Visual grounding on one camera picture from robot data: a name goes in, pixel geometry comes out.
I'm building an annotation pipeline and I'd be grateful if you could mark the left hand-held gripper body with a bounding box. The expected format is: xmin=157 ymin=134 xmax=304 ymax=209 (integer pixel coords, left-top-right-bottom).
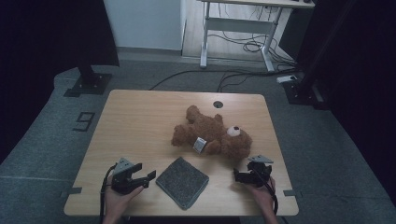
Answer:
xmin=110 ymin=157 xmax=145 ymax=196

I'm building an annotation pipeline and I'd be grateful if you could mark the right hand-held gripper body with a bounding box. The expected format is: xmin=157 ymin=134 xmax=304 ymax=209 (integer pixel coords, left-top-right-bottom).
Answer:
xmin=247 ymin=154 xmax=275 ymax=189

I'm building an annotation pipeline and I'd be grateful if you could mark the grey cloth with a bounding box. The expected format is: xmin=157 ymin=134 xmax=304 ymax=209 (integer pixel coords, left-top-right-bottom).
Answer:
xmin=155 ymin=156 xmax=210 ymax=211

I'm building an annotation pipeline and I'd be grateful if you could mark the brown teddy bear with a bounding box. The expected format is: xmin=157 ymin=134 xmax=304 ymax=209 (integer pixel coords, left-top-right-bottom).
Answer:
xmin=170 ymin=105 xmax=253 ymax=161

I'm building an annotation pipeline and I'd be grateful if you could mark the person's left hand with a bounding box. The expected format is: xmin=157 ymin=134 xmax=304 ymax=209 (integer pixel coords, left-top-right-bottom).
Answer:
xmin=103 ymin=183 xmax=145 ymax=217

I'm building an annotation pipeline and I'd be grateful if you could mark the person's right hand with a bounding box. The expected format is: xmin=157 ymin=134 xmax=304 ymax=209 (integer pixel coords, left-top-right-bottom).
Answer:
xmin=247 ymin=176 xmax=277 ymax=213

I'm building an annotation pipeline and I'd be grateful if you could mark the grey tape strip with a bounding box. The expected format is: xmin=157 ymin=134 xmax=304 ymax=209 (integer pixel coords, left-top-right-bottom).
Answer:
xmin=283 ymin=189 xmax=304 ymax=198
xmin=60 ymin=187 xmax=83 ymax=198

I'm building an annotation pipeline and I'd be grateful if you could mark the white power strip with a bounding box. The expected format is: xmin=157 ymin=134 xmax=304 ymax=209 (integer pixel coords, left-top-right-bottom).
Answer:
xmin=276 ymin=75 xmax=299 ymax=84

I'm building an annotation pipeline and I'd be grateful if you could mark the dark curtain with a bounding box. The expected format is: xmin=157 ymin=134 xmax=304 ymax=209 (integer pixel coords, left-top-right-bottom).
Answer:
xmin=0 ymin=0 xmax=120 ymax=164
xmin=295 ymin=0 xmax=396 ymax=200

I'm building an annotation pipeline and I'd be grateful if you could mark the right hand-held gripper black cable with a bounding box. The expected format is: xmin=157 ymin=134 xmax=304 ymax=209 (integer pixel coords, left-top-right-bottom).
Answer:
xmin=253 ymin=169 xmax=279 ymax=217

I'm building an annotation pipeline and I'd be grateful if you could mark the hand-held gripper black cable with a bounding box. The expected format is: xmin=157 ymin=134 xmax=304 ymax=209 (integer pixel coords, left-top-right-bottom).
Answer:
xmin=98 ymin=164 xmax=117 ymax=224
xmin=253 ymin=169 xmax=279 ymax=217

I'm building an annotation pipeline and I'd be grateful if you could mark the left hand-held gripper black cable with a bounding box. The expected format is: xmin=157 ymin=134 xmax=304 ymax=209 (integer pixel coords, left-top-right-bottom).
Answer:
xmin=98 ymin=164 xmax=117 ymax=224

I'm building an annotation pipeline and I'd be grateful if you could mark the black stand with base plate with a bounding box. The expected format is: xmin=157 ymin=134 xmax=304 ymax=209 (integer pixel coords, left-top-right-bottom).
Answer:
xmin=281 ymin=0 xmax=359 ymax=110
xmin=64 ymin=63 xmax=113 ymax=98

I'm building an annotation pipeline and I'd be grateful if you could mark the long black floor cable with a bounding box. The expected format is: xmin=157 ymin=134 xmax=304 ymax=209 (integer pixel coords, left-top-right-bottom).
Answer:
xmin=148 ymin=68 xmax=301 ymax=92

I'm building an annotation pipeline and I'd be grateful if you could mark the tangle of black cables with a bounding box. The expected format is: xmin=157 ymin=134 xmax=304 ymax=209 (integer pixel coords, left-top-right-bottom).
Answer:
xmin=207 ymin=31 xmax=297 ymax=68

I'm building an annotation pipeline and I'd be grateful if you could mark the white desk frame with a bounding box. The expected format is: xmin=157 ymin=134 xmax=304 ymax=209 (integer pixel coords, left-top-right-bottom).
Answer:
xmin=196 ymin=0 xmax=316 ymax=73

